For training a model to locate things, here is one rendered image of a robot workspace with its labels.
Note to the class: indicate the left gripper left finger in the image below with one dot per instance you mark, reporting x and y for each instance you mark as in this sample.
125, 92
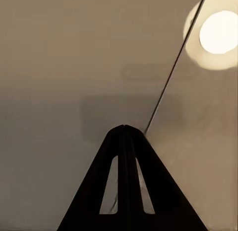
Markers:
83, 213

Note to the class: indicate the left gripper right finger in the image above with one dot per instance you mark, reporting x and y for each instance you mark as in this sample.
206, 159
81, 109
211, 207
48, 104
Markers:
172, 210

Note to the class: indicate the coffee table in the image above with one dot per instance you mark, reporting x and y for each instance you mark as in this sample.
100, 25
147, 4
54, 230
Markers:
72, 70

